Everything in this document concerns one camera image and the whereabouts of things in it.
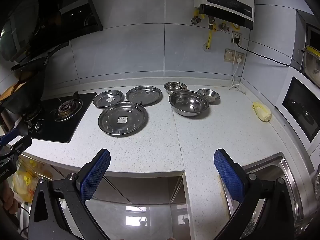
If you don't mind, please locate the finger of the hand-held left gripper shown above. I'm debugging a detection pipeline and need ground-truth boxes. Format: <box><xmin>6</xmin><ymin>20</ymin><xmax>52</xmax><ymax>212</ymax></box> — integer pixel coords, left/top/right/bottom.
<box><xmin>0</xmin><ymin>136</ymin><xmax>33</xmax><ymax>161</ymax></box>
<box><xmin>0</xmin><ymin>129</ymin><xmax>21</xmax><ymax>146</ymax></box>

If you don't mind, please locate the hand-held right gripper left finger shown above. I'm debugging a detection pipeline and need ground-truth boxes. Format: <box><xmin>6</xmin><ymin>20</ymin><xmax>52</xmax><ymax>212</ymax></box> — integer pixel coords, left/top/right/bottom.
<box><xmin>27</xmin><ymin>148</ymin><xmax>111</xmax><ymax>240</ymax></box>

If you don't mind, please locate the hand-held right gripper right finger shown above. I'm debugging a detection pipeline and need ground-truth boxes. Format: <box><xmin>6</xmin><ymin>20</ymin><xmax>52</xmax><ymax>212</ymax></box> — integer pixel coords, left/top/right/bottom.
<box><xmin>213</xmin><ymin>148</ymin><xmax>295</xmax><ymax>240</ymax></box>

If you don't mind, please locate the large steel plate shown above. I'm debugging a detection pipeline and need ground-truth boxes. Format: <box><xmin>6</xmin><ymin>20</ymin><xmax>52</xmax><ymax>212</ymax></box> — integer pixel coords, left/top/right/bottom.
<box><xmin>98</xmin><ymin>102</ymin><xmax>148</xmax><ymax>137</ymax></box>

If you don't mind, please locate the small steel plate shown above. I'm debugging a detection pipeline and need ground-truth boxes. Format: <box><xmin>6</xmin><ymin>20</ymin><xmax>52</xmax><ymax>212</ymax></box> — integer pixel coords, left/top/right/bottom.
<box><xmin>93</xmin><ymin>89</ymin><xmax>125</xmax><ymax>109</ymax></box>

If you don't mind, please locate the large steel bowl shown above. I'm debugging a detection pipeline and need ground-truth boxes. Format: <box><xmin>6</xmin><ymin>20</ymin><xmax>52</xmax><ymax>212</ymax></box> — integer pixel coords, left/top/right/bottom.
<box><xmin>168</xmin><ymin>90</ymin><xmax>210</xmax><ymax>117</ymax></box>

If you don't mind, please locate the small steel bowl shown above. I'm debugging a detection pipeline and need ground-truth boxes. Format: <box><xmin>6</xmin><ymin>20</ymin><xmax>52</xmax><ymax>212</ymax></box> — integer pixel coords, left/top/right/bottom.
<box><xmin>197</xmin><ymin>88</ymin><xmax>220</xmax><ymax>105</ymax></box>
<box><xmin>164</xmin><ymin>82</ymin><xmax>188</xmax><ymax>92</ymax></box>

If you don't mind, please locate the medium steel plate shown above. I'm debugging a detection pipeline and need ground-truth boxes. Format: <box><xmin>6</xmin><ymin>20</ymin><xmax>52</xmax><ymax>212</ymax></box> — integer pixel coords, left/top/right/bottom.
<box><xmin>125</xmin><ymin>85</ymin><xmax>163</xmax><ymax>105</ymax></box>

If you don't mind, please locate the person's left hand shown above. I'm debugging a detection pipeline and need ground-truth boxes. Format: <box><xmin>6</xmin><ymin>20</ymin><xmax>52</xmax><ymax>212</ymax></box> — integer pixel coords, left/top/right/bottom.
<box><xmin>0</xmin><ymin>184</ymin><xmax>20</xmax><ymax>214</ymax></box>

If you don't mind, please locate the yellow plastic bag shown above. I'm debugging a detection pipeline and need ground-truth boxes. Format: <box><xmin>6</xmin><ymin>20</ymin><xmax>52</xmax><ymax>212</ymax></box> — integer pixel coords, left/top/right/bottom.
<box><xmin>12</xmin><ymin>159</ymin><xmax>40</xmax><ymax>203</ymax></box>

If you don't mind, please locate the black pot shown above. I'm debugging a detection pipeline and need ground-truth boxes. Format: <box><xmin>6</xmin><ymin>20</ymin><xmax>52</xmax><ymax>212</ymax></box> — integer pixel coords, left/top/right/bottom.
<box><xmin>4</xmin><ymin>71</ymin><xmax>46</xmax><ymax>120</ymax></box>

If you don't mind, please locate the black gas stove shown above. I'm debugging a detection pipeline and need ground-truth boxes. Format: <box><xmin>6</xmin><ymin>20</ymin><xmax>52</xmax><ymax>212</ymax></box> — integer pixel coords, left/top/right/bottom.
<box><xmin>24</xmin><ymin>92</ymin><xmax>97</xmax><ymax>143</ymax></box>

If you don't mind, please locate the steel sink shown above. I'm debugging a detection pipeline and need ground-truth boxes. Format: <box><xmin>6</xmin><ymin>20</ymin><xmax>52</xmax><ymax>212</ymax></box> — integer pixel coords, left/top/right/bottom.
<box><xmin>220</xmin><ymin>152</ymin><xmax>316</xmax><ymax>240</ymax></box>

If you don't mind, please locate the napa cabbage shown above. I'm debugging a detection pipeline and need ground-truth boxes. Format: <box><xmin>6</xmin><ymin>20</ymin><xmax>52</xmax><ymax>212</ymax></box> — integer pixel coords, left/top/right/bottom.
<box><xmin>252</xmin><ymin>101</ymin><xmax>272</xmax><ymax>122</ymax></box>

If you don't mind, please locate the black frying pan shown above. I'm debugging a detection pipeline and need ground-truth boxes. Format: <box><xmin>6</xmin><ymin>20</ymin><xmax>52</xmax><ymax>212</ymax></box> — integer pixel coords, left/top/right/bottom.
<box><xmin>11</xmin><ymin>41</ymin><xmax>70</xmax><ymax>80</ymax></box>

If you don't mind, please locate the white microwave oven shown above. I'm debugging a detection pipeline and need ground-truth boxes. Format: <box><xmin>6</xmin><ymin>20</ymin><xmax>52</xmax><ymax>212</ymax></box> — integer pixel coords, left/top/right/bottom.
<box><xmin>275</xmin><ymin>67</ymin><xmax>320</xmax><ymax>157</ymax></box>

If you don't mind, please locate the black wok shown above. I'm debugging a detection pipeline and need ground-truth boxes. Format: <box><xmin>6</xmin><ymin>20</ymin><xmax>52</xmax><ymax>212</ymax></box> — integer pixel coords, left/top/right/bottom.
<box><xmin>0</xmin><ymin>0</ymin><xmax>64</xmax><ymax>63</ymax></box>

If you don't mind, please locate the glass bowl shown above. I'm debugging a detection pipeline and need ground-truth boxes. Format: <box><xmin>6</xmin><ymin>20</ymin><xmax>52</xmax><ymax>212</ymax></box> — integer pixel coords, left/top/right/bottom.
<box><xmin>301</xmin><ymin>45</ymin><xmax>320</xmax><ymax>82</ymax></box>

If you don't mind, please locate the black range hood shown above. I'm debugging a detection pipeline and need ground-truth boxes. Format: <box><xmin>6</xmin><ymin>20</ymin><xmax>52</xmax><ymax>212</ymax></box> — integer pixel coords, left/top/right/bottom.
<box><xmin>37</xmin><ymin>0</ymin><xmax>104</xmax><ymax>42</ymax></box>

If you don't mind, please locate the white water heater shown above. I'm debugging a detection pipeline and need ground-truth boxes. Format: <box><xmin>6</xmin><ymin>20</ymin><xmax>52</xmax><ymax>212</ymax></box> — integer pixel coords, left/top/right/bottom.
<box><xmin>194</xmin><ymin>0</ymin><xmax>254</xmax><ymax>30</ymax></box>

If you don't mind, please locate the black power cable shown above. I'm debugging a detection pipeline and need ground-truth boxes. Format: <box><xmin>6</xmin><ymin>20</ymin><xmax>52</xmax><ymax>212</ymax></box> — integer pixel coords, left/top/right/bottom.
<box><xmin>234</xmin><ymin>37</ymin><xmax>292</xmax><ymax>67</ymax></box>

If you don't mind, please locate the yellow gas hose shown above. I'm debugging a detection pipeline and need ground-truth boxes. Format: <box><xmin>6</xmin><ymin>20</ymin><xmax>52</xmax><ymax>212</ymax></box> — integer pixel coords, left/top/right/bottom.
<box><xmin>205</xmin><ymin>26</ymin><xmax>216</xmax><ymax>50</ymax></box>

